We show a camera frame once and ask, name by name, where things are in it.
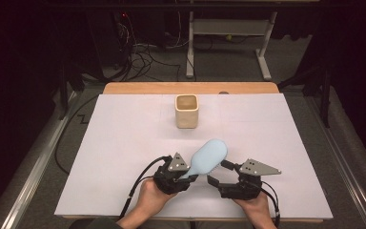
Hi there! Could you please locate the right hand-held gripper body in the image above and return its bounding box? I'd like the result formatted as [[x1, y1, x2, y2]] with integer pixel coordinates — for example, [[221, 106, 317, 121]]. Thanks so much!
[[217, 158, 282, 201]]

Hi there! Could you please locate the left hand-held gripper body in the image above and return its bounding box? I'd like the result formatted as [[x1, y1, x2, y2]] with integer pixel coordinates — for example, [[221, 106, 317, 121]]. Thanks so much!
[[153, 152, 191, 196]]

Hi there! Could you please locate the light blue hairbrush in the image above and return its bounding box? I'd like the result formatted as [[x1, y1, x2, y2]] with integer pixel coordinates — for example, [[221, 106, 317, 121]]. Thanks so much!
[[179, 137, 230, 181]]

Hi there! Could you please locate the cream square cup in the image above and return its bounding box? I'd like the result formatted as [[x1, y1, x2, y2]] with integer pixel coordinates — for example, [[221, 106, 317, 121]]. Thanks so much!
[[174, 94, 200, 130]]

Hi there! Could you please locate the person's left hand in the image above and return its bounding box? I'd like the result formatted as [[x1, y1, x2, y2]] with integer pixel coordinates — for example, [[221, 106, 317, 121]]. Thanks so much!
[[134, 177, 179, 220]]

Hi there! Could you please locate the person's right hand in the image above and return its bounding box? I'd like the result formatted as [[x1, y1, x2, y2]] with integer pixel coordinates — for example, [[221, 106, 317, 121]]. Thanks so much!
[[233, 191, 276, 224]]

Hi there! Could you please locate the white table cover sheet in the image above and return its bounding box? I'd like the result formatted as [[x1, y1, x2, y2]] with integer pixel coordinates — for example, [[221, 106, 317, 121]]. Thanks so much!
[[53, 93, 335, 220]]

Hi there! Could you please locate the wooden table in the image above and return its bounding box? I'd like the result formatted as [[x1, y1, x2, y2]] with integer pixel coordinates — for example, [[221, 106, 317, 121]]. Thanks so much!
[[61, 81, 326, 224]]

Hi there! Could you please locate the black stand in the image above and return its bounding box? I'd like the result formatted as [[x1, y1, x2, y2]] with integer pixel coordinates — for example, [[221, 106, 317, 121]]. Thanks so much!
[[277, 61, 333, 129], [57, 59, 88, 121]]

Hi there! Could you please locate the dark computer tower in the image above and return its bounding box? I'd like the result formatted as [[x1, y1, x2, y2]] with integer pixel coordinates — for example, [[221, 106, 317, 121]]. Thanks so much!
[[85, 11, 132, 69]]

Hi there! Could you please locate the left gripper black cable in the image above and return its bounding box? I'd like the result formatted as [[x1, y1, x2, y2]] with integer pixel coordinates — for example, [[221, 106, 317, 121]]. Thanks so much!
[[118, 155, 173, 220]]

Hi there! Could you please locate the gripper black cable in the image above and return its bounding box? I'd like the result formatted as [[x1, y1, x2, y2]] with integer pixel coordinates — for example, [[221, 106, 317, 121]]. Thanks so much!
[[259, 180, 282, 229], [118, 155, 173, 220]]

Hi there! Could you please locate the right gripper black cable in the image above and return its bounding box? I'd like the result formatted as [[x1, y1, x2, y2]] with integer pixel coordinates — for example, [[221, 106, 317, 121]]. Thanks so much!
[[259, 180, 282, 229]]

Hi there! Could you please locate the aluminium floor rail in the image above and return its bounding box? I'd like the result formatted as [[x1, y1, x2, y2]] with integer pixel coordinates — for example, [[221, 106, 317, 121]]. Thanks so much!
[[0, 91, 78, 229], [307, 94, 366, 229]]

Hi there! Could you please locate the long black floor cable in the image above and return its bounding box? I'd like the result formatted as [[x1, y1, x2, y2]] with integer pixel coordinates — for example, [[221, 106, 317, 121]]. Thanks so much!
[[53, 94, 100, 176]]

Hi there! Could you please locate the tangle of floor cables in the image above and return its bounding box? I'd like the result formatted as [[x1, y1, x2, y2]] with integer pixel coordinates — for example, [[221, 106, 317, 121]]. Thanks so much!
[[116, 12, 183, 83]]

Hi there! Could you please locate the white metal stand frame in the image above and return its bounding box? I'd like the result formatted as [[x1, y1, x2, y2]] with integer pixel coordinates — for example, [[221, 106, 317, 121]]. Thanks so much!
[[185, 10, 279, 82]]

